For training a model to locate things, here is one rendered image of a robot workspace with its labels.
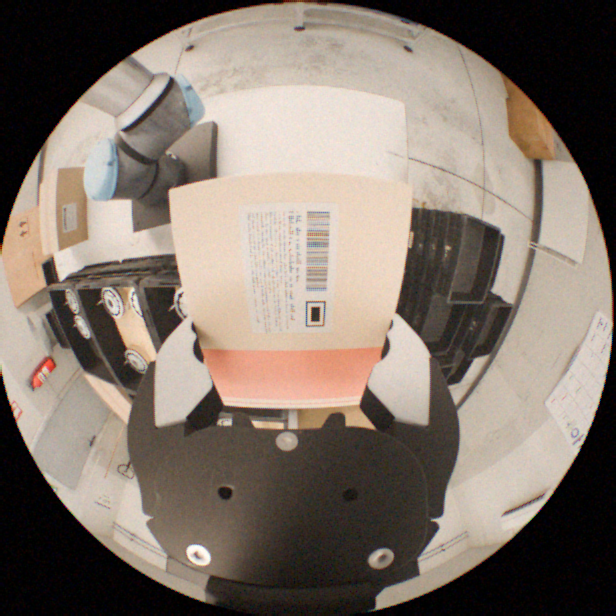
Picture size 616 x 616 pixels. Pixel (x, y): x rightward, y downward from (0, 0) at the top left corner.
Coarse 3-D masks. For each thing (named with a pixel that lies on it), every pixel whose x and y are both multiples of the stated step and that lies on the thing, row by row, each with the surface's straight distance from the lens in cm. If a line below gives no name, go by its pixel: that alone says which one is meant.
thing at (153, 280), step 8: (144, 280) 41; (152, 280) 39; (160, 280) 38; (168, 280) 37; (176, 280) 36; (144, 288) 42; (144, 296) 43; (144, 304) 44; (152, 320) 44; (152, 328) 46; (160, 344) 48; (288, 408) 52; (256, 416) 57; (264, 416) 57; (272, 416) 57; (280, 416) 57; (288, 416) 56
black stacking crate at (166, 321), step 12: (156, 288) 45; (168, 288) 49; (156, 300) 45; (168, 300) 49; (156, 312) 45; (168, 312) 49; (156, 324) 46; (168, 324) 49; (168, 336) 50; (228, 408) 60; (240, 408) 59; (252, 408) 59; (264, 408) 58; (276, 408) 58
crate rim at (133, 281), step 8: (88, 280) 62; (96, 280) 57; (104, 280) 53; (112, 280) 50; (120, 280) 47; (128, 280) 44; (136, 280) 44; (80, 288) 64; (88, 288) 59; (136, 288) 43; (80, 296) 67; (136, 296) 44; (80, 304) 68; (144, 312) 45; (88, 320) 69; (144, 320) 46; (152, 336) 48; (112, 368) 76; (120, 384) 81; (136, 392) 77
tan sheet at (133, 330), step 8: (128, 288) 61; (128, 296) 63; (128, 312) 66; (120, 320) 72; (128, 320) 68; (136, 320) 65; (120, 328) 75; (128, 328) 71; (136, 328) 68; (144, 328) 65; (128, 336) 74; (136, 336) 70; (144, 336) 67; (128, 344) 77; (136, 344) 73; (144, 344) 70; (152, 344) 67; (152, 352) 70; (152, 360) 73
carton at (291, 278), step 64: (192, 192) 10; (256, 192) 9; (320, 192) 9; (384, 192) 10; (192, 256) 11; (256, 256) 10; (320, 256) 9; (384, 256) 10; (192, 320) 12; (256, 320) 11; (320, 320) 11; (384, 320) 12; (256, 384) 15; (320, 384) 14
